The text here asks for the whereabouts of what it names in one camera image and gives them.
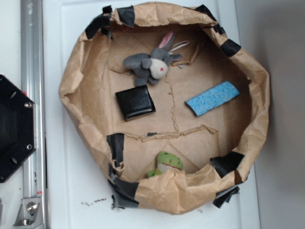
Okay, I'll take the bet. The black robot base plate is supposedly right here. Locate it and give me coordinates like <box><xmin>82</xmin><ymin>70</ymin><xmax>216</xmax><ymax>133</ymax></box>
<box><xmin>0</xmin><ymin>75</ymin><xmax>36</xmax><ymax>183</ymax></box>

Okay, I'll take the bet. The green plush frog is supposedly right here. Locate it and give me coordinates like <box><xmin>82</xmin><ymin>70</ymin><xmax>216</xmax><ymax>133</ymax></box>
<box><xmin>147</xmin><ymin>151</ymin><xmax>183</xmax><ymax>178</ymax></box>

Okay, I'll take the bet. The metal corner bracket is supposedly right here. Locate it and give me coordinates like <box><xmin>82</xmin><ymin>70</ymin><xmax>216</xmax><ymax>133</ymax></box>
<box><xmin>12</xmin><ymin>197</ymin><xmax>45</xmax><ymax>229</ymax></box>

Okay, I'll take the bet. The blue sponge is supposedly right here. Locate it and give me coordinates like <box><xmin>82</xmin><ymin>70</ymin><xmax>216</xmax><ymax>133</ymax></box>
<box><xmin>185</xmin><ymin>81</ymin><xmax>240</xmax><ymax>117</ymax></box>

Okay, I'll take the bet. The grey plush bunny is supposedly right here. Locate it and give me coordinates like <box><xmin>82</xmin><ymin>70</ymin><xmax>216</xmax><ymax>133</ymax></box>
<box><xmin>122</xmin><ymin>31</ymin><xmax>190</xmax><ymax>87</ymax></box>

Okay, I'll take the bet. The brown paper bag bin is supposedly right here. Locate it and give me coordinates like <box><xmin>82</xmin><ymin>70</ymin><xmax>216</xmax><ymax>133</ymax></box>
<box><xmin>59</xmin><ymin>2</ymin><xmax>270</xmax><ymax>214</ymax></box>

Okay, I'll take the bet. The black box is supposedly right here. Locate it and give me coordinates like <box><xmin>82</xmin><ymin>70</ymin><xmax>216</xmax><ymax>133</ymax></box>
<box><xmin>115</xmin><ymin>85</ymin><xmax>156</xmax><ymax>121</ymax></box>

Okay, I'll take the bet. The aluminium rail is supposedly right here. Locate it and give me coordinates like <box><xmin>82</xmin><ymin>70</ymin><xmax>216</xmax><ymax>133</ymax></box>
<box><xmin>20</xmin><ymin>0</ymin><xmax>50</xmax><ymax>229</ymax></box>

